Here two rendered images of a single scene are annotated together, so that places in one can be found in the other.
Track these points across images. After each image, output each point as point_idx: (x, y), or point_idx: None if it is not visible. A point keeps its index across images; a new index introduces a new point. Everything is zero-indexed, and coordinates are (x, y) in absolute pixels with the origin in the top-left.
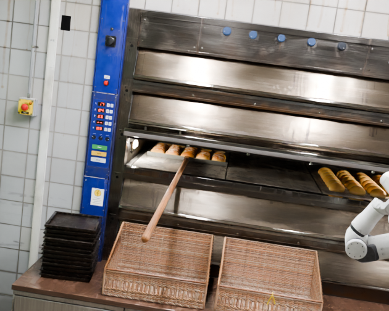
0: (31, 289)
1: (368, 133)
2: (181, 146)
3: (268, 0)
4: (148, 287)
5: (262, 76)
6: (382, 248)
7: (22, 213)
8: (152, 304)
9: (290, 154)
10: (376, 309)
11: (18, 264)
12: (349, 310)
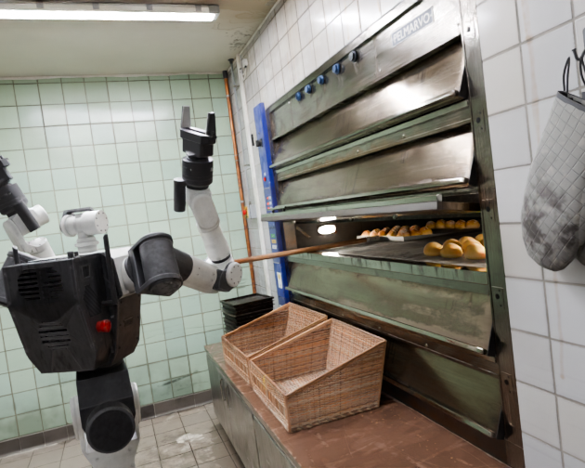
0: (206, 350)
1: (400, 160)
2: (439, 227)
3: (306, 46)
4: None
5: (321, 129)
6: None
7: None
8: (233, 373)
9: (320, 212)
10: (436, 445)
11: None
12: (391, 432)
